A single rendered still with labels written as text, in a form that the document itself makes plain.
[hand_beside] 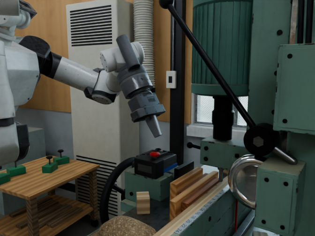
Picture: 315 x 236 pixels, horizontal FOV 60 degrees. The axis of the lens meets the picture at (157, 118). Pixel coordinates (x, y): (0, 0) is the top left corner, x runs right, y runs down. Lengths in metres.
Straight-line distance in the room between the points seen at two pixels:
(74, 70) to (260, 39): 0.66
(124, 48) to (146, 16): 1.39
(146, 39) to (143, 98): 1.40
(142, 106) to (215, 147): 0.22
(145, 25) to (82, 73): 1.17
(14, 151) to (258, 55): 0.53
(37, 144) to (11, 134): 2.41
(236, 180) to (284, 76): 0.25
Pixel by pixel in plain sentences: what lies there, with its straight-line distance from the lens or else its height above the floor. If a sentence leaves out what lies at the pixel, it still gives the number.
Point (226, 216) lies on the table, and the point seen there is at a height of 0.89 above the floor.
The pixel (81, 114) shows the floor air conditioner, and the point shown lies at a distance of 2.38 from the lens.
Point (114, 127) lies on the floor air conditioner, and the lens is 2.17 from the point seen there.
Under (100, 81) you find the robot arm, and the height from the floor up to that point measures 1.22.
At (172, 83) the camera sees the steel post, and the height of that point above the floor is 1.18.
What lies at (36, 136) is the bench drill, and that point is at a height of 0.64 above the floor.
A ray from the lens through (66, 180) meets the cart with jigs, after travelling 2.02.
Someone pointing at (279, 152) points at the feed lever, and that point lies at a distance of 0.58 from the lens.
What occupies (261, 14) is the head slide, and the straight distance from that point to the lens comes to 0.67.
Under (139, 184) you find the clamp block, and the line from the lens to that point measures 0.82.
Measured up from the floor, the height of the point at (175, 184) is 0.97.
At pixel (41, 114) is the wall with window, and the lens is 3.26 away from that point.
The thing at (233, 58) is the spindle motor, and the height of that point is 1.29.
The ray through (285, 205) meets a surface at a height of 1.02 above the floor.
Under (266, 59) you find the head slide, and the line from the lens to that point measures 0.65.
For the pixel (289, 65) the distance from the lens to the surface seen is 0.52.
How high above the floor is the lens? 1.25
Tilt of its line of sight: 9 degrees down
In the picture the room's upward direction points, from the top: straight up
